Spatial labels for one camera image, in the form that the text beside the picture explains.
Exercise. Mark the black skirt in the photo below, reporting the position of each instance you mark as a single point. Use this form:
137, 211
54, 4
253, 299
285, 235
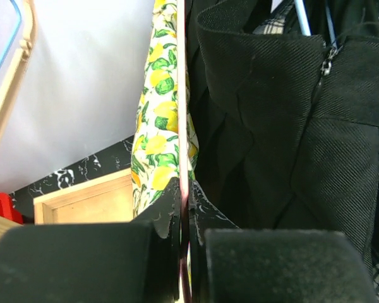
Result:
288, 125

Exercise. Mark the blue hanger of plaid skirt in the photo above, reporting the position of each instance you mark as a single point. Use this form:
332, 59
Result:
330, 24

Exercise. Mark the red plastic bin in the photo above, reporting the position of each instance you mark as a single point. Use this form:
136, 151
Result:
7, 211

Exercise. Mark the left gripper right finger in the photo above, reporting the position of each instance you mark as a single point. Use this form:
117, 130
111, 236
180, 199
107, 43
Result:
229, 264

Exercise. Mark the lemon print skirt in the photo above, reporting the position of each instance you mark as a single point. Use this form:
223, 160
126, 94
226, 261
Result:
155, 153

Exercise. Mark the wooden hanger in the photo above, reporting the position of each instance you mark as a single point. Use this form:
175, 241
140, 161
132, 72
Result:
19, 63

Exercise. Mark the blue hanger of black skirt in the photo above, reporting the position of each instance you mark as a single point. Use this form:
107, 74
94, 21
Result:
302, 17

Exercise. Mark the wooden clothes rack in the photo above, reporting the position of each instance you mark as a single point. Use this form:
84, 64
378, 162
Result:
104, 199

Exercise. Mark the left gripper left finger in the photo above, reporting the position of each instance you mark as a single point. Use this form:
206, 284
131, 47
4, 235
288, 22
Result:
103, 262

